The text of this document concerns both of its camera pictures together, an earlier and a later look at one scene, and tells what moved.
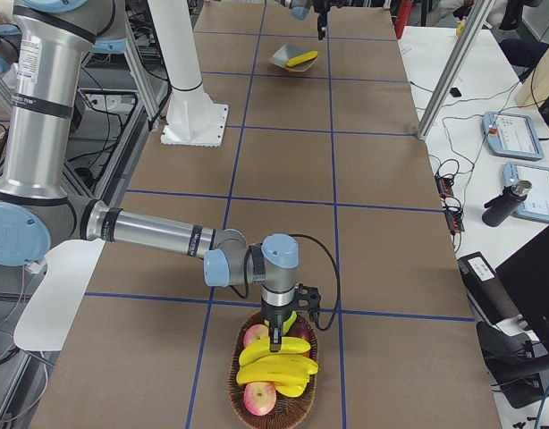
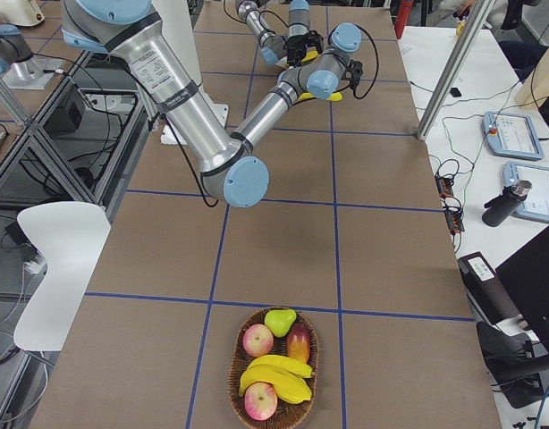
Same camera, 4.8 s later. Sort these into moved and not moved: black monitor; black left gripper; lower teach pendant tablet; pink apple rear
Moved: black left gripper
Not moved: black monitor; lower teach pendant tablet; pink apple rear
